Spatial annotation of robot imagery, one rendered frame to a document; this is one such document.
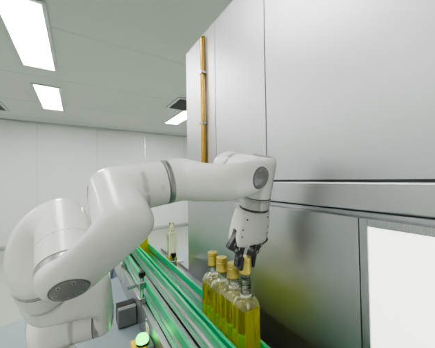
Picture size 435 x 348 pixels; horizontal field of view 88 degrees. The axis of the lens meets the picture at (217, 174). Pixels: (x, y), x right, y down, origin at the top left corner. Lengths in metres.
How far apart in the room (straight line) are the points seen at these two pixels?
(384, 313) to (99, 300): 0.57
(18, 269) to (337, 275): 0.62
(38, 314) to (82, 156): 5.90
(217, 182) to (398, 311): 0.42
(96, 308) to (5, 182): 5.99
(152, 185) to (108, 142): 6.10
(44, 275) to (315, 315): 0.59
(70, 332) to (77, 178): 5.79
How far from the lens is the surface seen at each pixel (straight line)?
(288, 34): 0.82
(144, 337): 1.02
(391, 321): 0.61
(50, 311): 0.58
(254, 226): 0.59
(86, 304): 0.58
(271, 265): 0.77
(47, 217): 0.46
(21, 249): 0.51
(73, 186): 6.37
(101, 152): 6.43
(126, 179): 0.39
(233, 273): 0.70
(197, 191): 0.42
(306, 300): 0.71
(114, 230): 0.34
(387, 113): 0.59
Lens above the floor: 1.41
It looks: 1 degrees up
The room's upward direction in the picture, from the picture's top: 1 degrees counter-clockwise
